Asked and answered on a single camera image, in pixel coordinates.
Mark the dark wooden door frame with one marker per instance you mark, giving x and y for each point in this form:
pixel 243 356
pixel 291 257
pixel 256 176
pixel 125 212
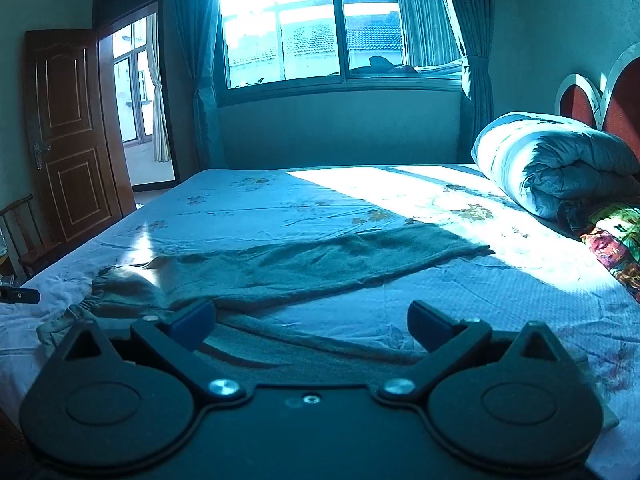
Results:
pixel 121 28

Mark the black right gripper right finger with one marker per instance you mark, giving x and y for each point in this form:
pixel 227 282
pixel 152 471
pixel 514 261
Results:
pixel 498 400

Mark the sheer white window curtain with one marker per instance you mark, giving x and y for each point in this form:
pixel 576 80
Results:
pixel 427 33

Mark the grey-green fleece pants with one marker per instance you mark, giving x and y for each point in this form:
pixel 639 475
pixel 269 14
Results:
pixel 285 312

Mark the brown wooden door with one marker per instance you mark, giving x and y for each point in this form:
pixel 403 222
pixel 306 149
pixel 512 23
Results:
pixel 79 163

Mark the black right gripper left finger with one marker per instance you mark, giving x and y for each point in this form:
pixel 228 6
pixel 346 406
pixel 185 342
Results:
pixel 125 397

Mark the colourful patterned pillow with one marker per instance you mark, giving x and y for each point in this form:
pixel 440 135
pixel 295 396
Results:
pixel 610 230

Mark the wooden chair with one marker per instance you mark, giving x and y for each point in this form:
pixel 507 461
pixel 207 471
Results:
pixel 34 246

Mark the balcony white curtain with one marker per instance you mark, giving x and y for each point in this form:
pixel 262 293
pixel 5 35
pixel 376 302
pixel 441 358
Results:
pixel 159 124

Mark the left blue curtain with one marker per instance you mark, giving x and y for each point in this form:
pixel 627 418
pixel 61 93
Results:
pixel 197 27

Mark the red white headboard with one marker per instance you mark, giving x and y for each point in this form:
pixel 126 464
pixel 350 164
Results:
pixel 613 107

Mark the blue curtain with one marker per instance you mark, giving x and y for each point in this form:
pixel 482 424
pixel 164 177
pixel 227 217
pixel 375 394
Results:
pixel 197 27
pixel 473 24

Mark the large bedroom window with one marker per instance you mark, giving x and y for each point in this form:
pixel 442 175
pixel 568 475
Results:
pixel 272 46

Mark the bed with floral sheet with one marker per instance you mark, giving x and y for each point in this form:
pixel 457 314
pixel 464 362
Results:
pixel 545 274

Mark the rolled blue white quilt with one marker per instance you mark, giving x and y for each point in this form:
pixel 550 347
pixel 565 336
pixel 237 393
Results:
pixel 542 160

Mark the right blue curtain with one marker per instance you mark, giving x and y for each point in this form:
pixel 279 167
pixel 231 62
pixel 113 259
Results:
pixel 473 24

